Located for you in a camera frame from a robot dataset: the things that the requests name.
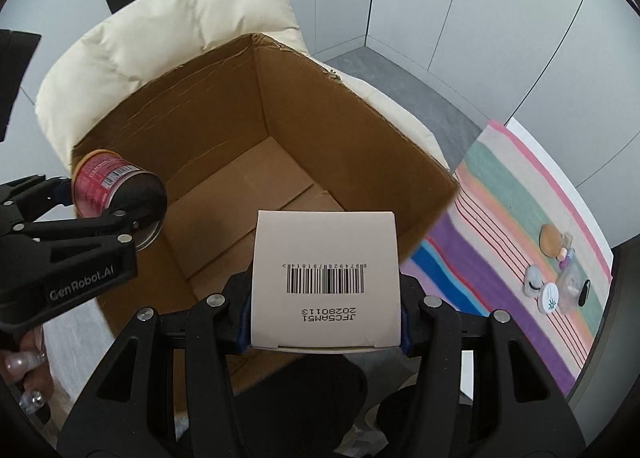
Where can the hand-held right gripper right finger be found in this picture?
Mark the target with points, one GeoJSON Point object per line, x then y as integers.
{"type": "Point", "coordinates": [404, 338]}

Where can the striped colourful cloth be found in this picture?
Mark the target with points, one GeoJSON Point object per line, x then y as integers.
{"type": "Point", "coordinates": [495, 218]}

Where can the dark cloth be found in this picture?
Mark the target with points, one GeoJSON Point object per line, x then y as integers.
{"type": "Point", "coordinates": [15, 78]}

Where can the brown round disc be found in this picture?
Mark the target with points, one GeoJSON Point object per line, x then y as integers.
{"type": "Point", "coordinates": [550, 238]}

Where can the small clear bottle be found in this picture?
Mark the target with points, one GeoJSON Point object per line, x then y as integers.
{"type": "Point", "coordinates": [566, 243]}

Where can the small purple bottle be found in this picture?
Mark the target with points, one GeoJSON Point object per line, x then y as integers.
{"type": "Point", "coordinates": [569, 262]}

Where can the white round case green leaf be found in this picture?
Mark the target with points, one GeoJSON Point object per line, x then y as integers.
{"type": "Point", "coordinates": [548, 297]}

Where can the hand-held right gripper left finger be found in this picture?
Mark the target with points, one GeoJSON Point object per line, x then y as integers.
{"type": "Point", "coordinates": [243, 325]}

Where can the person's black trousers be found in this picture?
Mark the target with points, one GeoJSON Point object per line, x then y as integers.
{"type": "Point", "coordinates": [310, 408]}

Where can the small black oval object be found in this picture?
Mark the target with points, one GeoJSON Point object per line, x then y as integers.
{"type": "Point", "coordinates": [584, 293]}

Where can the person's left hand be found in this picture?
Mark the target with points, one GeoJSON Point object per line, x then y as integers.
{"type": "Point", "coordinates": [30, 368]}

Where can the cream padded armchair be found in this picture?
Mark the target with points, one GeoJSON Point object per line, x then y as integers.
{"type": "Point", "coordinates": [165, 23]}

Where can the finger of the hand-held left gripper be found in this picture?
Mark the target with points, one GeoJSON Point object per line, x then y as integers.
{"type": "Point", "coordinates": [60, 190]}
{"type": "Point", "coordinates": [85, 228]}

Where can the clear plastic box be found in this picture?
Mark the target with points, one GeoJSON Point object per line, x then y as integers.
{"type": "Point", "coordinates": [569, 290]}

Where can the white round case black mark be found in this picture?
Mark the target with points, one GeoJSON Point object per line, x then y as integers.
{"type": "Point", "coordinates": [534, 280]}

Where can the red label tin can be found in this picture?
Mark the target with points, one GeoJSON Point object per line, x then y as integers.
{"type": "Point", "coordinates": [102, 178]}

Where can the brown cardboard box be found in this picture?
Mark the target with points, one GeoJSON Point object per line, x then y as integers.
{"type": "Point", "coordinates": [215, 128]}

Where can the white barcode carton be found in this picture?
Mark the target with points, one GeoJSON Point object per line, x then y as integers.
{"type": "Point", "coordinates": [325, 248]}

